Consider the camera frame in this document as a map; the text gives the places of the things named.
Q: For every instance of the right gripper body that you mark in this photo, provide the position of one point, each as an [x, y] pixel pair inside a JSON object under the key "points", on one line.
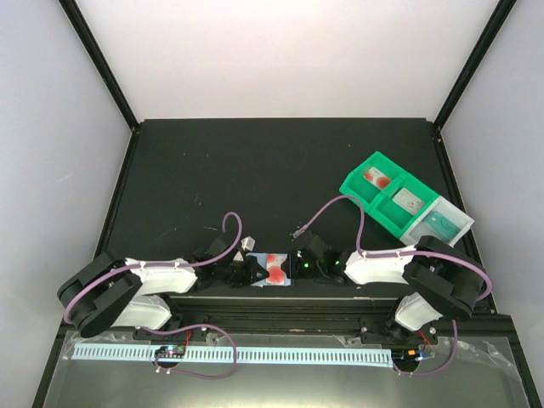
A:
{"points": [[312, 270]]}

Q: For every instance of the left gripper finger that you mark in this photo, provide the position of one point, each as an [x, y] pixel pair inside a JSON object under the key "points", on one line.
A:
{"points": [[257, 263], [259, 278]]}

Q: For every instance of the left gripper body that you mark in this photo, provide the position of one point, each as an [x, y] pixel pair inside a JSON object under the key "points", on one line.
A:
{"points": [[239, 277]]}

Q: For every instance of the black leather card holder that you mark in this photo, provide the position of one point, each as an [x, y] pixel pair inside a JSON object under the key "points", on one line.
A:
{"points": [[286, 265]]}

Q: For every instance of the red dotted card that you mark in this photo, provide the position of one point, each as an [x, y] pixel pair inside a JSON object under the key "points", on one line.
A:
{"points": [[277, 275], [377, 178]]}

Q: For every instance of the teal VIP card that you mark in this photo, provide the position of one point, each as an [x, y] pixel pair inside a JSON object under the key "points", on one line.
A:
{"points": [[442, 226]]}

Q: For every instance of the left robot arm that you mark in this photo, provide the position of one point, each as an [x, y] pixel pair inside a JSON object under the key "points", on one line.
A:
{"points": [[112, 291]]}

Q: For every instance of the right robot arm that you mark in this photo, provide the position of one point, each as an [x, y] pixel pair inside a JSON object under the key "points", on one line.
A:
{"points": [[444, 283]]}

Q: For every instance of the white pink card in bin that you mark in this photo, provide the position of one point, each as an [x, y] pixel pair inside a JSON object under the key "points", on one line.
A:
{"points": [[408, 201]]}

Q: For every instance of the green divided bin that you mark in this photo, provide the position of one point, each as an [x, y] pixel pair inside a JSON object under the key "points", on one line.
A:
{"points": [[378, 204]]}

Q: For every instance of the small circuit board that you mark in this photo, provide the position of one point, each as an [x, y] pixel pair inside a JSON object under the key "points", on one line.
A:
{"points": [[171, 352]]}

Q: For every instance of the clear plastic bin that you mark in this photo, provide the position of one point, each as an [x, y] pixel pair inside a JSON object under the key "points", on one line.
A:
{"points": [[417, 228]]}

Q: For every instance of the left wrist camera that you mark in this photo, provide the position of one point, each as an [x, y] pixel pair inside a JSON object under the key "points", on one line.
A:
{"points": [[247, 244]]}

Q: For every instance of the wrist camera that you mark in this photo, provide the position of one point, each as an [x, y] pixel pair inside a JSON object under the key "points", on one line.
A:
{"points": [[299, 231], [247, 244]]}

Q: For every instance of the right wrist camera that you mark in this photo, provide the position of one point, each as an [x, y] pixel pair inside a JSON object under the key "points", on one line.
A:
{"points": [[299, 231]]}

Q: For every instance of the black aluminium rail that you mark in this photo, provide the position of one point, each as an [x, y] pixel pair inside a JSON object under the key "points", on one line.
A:
{"points": [[282, 315]]}

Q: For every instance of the white slotted cable duct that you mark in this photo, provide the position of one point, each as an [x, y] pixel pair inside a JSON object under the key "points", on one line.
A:
{"points": [[373, 357]]}

